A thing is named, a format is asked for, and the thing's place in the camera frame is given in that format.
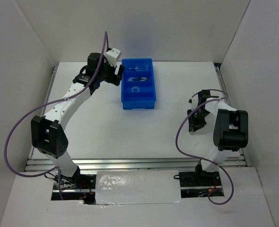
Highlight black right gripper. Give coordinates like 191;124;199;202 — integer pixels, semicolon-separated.
187;108;211;131

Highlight clear tape roll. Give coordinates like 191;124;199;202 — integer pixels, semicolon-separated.
131;86;140;93

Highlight blue capped ballpoint pen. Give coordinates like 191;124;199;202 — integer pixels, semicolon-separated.
128;79;149;83

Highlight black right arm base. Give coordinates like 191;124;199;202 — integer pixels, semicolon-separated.
173;164;224;198

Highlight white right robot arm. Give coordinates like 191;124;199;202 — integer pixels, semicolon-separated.
187;89;248;185

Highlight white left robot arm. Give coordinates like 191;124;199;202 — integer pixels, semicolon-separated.
31;48;124;189

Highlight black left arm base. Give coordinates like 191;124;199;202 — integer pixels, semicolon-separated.
44;169;97;205

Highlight blue compartment storage bin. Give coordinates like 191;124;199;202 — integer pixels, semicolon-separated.
121;58;156;110

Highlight white front cover board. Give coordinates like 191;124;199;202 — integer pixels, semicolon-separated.
95;170;182;205

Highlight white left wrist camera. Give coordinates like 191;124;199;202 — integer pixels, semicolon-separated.
104;48;121;67

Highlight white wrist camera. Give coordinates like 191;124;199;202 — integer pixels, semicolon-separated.
188;91;205;110
104;48;121;67

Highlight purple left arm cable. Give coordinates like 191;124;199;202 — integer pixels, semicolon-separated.
4;31;110;201

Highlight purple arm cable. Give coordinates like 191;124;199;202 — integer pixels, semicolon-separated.
4;31;110;201
175;88;235;204

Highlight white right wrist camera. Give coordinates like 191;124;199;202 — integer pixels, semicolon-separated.
188;91;205;110

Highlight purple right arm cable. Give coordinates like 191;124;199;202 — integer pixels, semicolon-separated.
175;88;235;204

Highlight aluminium table frame rail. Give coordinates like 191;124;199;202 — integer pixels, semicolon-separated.
25;61;252;173

